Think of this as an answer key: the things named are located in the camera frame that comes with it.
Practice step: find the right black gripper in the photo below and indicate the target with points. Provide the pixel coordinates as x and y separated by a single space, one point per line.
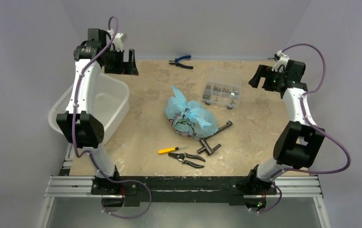
265 75

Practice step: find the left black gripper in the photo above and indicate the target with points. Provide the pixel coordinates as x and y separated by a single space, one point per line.
128 68

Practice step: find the white plastic basin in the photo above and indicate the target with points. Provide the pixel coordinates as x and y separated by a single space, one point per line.
110 105

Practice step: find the light blue plastic bag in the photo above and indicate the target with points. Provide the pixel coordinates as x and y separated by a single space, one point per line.
189 118

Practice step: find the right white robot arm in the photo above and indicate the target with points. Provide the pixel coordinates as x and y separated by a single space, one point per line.
299 143

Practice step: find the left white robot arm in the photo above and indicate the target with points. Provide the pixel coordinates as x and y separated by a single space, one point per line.
102 51

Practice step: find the clear plastic screw box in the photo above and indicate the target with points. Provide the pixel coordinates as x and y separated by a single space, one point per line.
222 87

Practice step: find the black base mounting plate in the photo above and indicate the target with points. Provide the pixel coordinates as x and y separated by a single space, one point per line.
133 191

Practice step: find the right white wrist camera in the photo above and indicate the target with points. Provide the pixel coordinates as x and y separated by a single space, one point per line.
281 60

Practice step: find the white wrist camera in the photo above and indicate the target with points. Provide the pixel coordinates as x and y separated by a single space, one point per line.
281 60
118 42

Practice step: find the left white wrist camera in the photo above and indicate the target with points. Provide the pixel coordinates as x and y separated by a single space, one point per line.
118 42

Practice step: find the yellow handled screwdriver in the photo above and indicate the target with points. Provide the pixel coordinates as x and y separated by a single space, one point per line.
168 150

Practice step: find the black handled pliers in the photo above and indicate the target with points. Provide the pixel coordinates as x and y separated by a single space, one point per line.
184 159

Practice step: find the aluminium extrusion rail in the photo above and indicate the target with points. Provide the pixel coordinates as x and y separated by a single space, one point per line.
78 186

